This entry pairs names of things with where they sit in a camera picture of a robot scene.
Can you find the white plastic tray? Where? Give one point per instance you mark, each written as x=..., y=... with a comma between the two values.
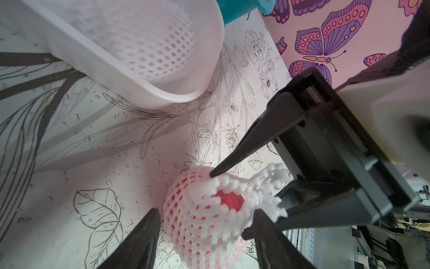
x=47, y=24

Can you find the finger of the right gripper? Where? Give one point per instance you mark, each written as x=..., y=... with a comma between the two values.
x=283, y=113
x=321, y=205

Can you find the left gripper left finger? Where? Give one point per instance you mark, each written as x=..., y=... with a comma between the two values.
x=138, y=250

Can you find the netted apple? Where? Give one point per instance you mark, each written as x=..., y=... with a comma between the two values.
x=205, y=217

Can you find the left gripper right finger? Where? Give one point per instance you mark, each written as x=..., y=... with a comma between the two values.
x=273, y=249

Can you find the right teal plastic basket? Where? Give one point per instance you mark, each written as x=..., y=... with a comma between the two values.
x=234, y=9

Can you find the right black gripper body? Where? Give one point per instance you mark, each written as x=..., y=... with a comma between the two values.
x=330, y=146

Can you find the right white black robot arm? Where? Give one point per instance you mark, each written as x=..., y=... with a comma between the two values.
x=391, y=99

